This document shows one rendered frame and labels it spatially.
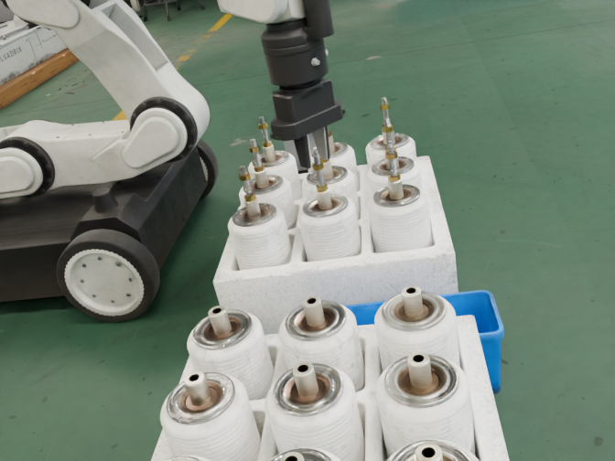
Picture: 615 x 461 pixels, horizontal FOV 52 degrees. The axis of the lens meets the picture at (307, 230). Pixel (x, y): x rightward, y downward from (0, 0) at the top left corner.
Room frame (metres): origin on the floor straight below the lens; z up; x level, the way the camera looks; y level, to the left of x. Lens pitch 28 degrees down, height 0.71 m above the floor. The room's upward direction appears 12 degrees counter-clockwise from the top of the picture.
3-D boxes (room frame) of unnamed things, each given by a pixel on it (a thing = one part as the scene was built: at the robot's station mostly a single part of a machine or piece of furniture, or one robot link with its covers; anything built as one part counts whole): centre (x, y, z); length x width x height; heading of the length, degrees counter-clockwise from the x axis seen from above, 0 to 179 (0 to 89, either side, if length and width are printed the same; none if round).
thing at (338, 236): (0.92, -0.04, 0.16); 0.10 x 0.10 x 0.18
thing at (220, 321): (0.64, 0.13, 0.26); 0.02 x 0.02 x 0.03
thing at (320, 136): (0.94, -0.05, 0.36); 0.03 x 0.02 x 0.06; 33
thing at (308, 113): (0.92, -0.04, 0.45); 0.13 x 0.10 x 0.12; 123
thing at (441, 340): (0.60, -0.10, 0.16); 0.10 x 0.10 x 0.18
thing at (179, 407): (0.53, 0.15, 0.25); 0.08 x 0.08 x 0.01
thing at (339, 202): (0.92, -0.04, 0.25); 0.08 x 0.08 x 0.01
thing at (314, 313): (0.62, 0.01, 0.26); 0.02 x 0.02 x 0.03
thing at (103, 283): (1.12, 0.41, 0.10); 0.20 x 0.05 x 0.20; 78
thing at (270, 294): (1.04, -0.05, 0.09); 0.39 x 0.39 x 0.18; 81
